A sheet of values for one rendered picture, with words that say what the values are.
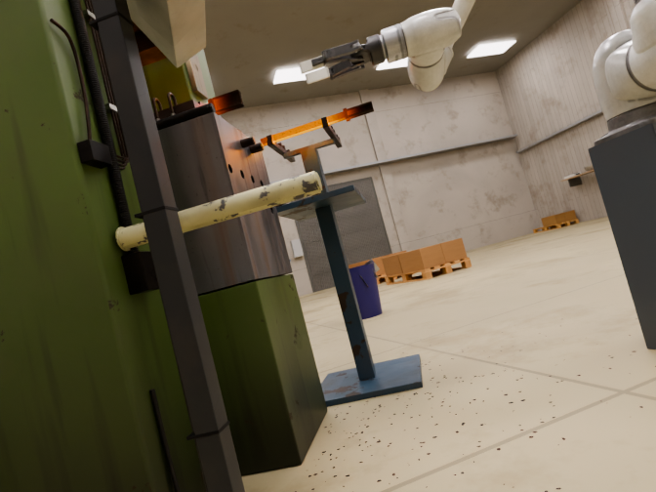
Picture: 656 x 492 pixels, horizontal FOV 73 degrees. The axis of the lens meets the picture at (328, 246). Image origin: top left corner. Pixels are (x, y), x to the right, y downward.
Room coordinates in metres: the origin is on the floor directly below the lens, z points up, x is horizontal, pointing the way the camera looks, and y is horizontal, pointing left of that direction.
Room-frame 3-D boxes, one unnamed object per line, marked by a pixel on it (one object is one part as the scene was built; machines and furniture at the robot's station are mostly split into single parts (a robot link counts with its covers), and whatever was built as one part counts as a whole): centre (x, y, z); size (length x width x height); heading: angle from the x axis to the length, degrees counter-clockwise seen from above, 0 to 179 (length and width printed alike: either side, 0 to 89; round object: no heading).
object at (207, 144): (1.35, 0.44, 0.69); 0.56 x 0.38 x 0.45; 81
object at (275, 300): (1.35, 0.44, 0.23); 0.56 x 0.38 x 0.47; 81
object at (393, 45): (1.19, -0.31, 1.00); 0.09 x 0.06 x 0.09; 171
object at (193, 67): (1.59, 0.31, 1.27); 0.09 x 0.02 x 0.17; 171
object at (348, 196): (1.72, -0.02, 0.70); 0.40 x 0.30 x 0.02; 170
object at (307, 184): (0.91, 0.20, 0.62); 0.44 x 0.05 x 0.05; 81
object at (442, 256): (6.80, -1.34, 0.22); 1.25 x 0.90 x 0.43; 16
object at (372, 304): (3.75, -0.18, 0.23); 0.39 x 0.36 x 0.46; 105
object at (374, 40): (1.21, -0.24, 1.00); 0.09 x 0.08 x 0.07; 81
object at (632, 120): (1.25, -0.93, 0.63); 0.22 x 0.18 x 0.06; 16
